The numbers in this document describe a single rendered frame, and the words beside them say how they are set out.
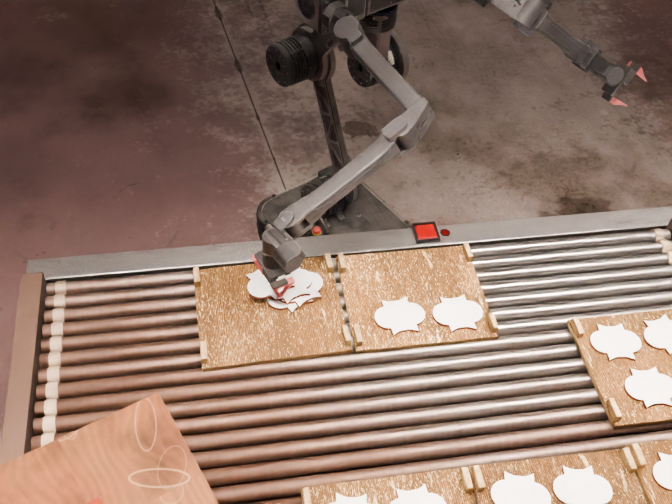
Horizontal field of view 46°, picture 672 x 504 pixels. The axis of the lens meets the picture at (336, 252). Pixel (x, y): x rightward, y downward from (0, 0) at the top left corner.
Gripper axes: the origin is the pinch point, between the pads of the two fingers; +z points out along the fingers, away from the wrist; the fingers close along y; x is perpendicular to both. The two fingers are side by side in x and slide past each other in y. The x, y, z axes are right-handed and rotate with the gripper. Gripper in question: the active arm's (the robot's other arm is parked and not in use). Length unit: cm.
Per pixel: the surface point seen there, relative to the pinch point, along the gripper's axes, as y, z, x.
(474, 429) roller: -63, 7, -26
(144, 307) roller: 14.3, 7.5, 33.5
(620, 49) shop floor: 140, 92, -316
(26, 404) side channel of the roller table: -4, 5, 71
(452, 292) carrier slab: -24, 4, -47
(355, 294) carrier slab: -11.2, 4.7, -21.4
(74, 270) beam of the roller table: 37, 8, 46
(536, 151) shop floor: 89, 95, -205
